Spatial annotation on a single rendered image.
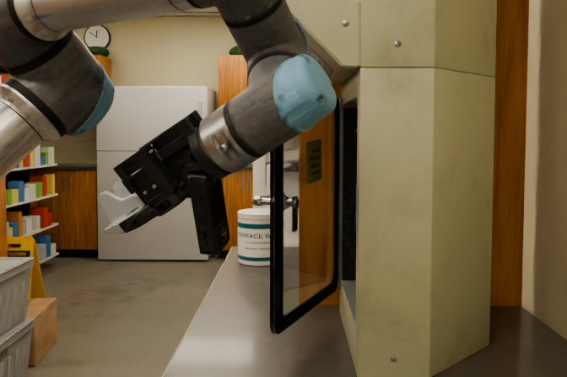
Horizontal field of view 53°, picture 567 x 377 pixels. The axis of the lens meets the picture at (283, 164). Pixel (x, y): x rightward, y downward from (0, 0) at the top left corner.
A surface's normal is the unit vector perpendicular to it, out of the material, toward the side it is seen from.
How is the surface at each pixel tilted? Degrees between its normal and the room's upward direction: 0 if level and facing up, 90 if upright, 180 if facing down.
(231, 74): 90
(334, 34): 90
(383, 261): 90
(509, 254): 90
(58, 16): 134
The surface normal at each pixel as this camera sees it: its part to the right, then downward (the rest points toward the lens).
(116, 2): -0.34, 0.72
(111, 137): -0.01, 0.05
